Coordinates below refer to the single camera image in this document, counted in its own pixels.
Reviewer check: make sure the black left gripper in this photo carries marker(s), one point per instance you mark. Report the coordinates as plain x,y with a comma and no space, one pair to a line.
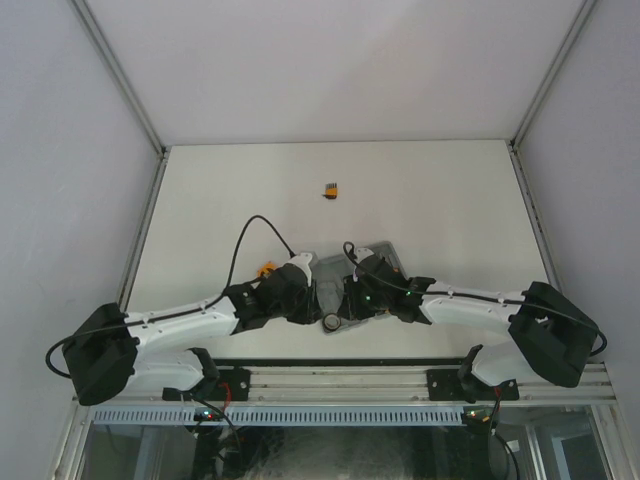
311,311

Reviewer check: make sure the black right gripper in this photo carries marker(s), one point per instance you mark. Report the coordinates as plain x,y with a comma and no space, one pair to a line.
351,308

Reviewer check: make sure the orange tape measure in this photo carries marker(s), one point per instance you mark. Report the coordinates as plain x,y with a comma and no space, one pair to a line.
266,269

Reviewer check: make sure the grey plastic tool case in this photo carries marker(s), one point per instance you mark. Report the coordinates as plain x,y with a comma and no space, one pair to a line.
329,272

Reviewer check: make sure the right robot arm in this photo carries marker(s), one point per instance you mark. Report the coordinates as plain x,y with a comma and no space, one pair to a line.
543,334

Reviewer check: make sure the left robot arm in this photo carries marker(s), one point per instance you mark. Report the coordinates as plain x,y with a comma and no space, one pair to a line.
115,352

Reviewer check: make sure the orange hex key set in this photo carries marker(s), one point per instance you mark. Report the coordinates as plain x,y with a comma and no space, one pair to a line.
330,191

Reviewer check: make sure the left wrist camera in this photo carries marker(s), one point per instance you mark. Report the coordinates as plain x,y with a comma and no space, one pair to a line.
305,261

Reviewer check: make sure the aluminium front rail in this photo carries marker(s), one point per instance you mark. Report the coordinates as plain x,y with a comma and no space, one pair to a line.
400,384

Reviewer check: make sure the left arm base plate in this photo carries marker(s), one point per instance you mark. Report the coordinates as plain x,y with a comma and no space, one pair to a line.
230,385

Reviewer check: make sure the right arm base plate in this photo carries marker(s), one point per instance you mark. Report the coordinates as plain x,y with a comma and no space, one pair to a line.
451,385

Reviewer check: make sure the grey slotted cable duct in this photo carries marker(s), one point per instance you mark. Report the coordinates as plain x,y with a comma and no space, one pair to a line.
288,416

